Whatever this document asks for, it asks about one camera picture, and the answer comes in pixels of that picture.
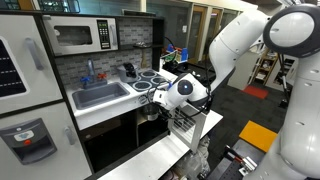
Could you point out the grey toy sink faucet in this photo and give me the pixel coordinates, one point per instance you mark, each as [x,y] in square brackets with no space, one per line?
[91,80]

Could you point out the stainless steel pot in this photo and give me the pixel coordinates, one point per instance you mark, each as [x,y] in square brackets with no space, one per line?
[150,112]

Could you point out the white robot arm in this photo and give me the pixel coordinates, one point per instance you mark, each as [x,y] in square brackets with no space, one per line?
[294,32]

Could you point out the grey stove knob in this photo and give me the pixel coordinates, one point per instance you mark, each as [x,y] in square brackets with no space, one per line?
[142,99]

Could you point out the wooden bookshelf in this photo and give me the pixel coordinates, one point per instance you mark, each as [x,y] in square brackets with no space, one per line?
[265,65]

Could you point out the clear plastic bag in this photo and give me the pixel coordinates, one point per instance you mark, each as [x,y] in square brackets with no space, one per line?
[193,166]

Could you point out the white oven cabinet door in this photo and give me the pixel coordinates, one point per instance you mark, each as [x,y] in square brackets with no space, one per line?
[187,124]

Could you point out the wooden slotted spatula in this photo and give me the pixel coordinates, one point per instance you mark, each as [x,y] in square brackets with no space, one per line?
[144,59]

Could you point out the toy microwave oven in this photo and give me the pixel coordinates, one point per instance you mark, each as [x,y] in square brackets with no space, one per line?
[70,35]

